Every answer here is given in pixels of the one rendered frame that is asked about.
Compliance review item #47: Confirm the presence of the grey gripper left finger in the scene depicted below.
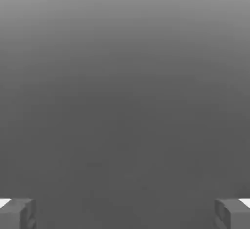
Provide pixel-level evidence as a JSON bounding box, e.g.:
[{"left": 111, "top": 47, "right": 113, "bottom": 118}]
[{"left": 0, "top": 197, "right": 37, "bottom": 229}]

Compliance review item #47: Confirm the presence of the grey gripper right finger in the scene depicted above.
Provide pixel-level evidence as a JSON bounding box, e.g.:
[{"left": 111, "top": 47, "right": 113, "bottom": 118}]
[{"left": 214, "top": 197, "right": 250, "bottom": 229}]

